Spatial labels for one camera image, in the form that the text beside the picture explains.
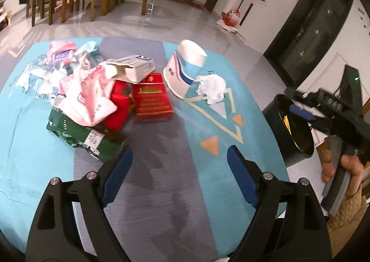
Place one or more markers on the white cardboard box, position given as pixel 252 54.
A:
pixel 135 68

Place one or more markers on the white and blue paper cup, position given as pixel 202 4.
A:
pixel 180 68

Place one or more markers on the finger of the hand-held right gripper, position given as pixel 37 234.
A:
pixel 306 94
pixel 300 112

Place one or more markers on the person's right forearm beige sleeve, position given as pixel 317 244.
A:
pixel 347 221

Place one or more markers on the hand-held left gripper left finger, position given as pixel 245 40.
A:
pixel 118 176

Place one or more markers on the white cloth on floor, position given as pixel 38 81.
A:
pixel 231 30

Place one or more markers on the person's right hand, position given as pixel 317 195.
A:
pixel 353 172

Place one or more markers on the red carton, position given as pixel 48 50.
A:
pixel 151 97

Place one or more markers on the black entrance door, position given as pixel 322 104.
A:
pixel 309 33

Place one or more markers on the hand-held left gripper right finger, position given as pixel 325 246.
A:
pixel 242 176

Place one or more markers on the pink and purple packet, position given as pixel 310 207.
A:
pixel 60 50

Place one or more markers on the red gift bag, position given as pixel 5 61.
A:
pixel 231 17

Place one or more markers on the black trash bin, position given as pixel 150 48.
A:
pixel 277 129

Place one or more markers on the clear plastic wrapper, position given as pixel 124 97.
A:
pixel 37 79

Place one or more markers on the red snack packet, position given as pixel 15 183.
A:
pixel 118 108

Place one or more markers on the blue and grey patterned mat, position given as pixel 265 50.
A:
pixel 173 146

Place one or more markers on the pink plastic bag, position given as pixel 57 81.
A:
pixel 92 97

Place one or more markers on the light blue wrapper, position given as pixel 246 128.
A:
pixel 88 52

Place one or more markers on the white tissue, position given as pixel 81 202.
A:
pixel 211 88

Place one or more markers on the green snack packet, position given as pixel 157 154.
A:
pixel 75 131

